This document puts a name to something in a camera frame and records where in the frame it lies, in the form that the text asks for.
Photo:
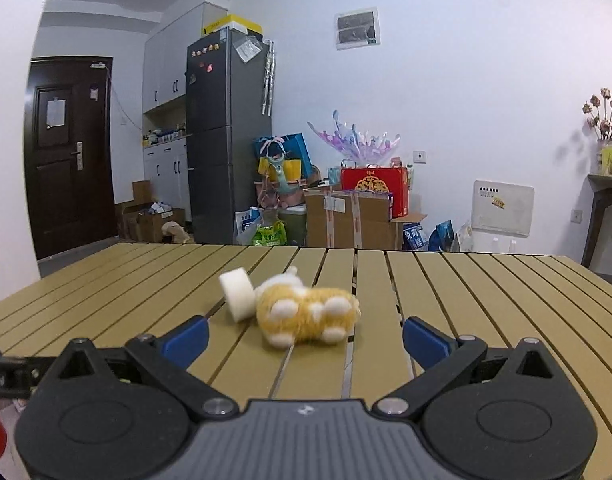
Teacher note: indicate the white wall socket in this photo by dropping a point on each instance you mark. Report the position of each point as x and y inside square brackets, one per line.
[577, 216]
[420, 156]

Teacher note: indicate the silver hanging streamer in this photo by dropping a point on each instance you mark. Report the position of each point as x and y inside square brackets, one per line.
[268, 77]

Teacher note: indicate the green cooler box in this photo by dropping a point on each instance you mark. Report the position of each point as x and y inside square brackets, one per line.
[293, 225]

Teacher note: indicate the small cardboard box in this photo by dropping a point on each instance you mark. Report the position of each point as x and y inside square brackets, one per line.
[142, 192]

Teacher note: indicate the iridescent wrapping bouquet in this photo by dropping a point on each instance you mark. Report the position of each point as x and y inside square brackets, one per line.
[353, 140]

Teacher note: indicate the open cardboard box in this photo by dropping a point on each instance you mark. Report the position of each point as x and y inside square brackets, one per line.
[146, 227]

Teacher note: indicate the dried flowers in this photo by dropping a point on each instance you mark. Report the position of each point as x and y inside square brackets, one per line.
[603, 115]

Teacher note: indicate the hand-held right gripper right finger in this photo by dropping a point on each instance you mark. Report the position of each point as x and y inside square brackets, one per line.
[426, 342]

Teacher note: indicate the white wall heater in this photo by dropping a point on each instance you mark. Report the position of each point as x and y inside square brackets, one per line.
[503, 210]

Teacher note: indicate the wall electrical panel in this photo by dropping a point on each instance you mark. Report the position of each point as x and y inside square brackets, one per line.
[357, 29]

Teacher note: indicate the yellow vase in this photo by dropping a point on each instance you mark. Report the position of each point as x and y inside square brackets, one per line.
[611, 159]

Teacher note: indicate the clear document sleeve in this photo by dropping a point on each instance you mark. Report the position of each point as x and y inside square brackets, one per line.
[248, 50]

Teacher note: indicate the red gift box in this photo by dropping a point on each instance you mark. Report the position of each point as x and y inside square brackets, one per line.
[376, 182]

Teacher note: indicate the white base cupboard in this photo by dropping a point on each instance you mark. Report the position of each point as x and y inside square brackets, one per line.
[163, 175]

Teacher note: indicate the green snack bag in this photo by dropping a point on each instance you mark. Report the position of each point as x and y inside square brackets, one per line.
[270, 236]

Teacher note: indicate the dark brown door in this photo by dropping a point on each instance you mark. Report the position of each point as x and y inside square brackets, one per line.
[66, 185]

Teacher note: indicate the white door notice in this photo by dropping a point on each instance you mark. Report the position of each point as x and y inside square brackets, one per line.
[55, 113]

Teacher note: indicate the yellow gift bag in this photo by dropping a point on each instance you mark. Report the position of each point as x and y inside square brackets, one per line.
[293, 170]

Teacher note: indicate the white package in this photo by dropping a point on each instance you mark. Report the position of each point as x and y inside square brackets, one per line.
[463, 237]

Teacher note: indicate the large taped cardboard box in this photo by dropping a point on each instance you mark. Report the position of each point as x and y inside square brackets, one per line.
[336, 227]

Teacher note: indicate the white wall cupboard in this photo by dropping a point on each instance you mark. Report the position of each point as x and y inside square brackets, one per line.
[171, 65]

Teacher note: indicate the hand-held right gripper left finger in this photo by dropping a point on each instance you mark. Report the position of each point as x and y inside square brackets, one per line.
[188, 342]

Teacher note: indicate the white and blue plastic bag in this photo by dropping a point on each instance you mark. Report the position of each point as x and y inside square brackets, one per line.
[246, 227]

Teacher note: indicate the dark side table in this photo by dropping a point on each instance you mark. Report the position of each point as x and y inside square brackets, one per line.
[598, 195]

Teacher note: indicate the grey refrigerator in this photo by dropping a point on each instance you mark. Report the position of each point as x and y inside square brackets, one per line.
[221, 160]

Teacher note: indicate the row of counter bottles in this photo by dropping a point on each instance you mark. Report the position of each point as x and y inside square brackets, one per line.
[163, 136]

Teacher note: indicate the white foam cylinder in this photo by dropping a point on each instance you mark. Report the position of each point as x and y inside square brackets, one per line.
[238, 292]

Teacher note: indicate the yellow box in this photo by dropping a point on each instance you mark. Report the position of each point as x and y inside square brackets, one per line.
[236, 22]

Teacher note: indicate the yellow plush toy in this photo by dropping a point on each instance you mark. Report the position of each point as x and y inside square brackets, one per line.
[306, 310]

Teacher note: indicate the blue package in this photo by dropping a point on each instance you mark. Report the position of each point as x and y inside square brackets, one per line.
[414, 239]
[441, 237]

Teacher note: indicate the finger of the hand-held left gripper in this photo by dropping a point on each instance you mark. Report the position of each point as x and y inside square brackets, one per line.
[16, 377]

